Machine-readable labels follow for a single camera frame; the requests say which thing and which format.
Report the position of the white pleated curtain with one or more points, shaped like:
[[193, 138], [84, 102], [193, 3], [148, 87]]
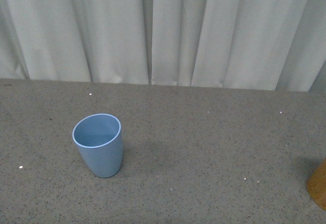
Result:
[[244, 44]]

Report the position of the orange wooden chopstick holder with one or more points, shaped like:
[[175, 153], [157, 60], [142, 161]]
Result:
[[316, 185]]

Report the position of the blue plastic cup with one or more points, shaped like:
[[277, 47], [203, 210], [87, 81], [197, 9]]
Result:
[[98, 138]]

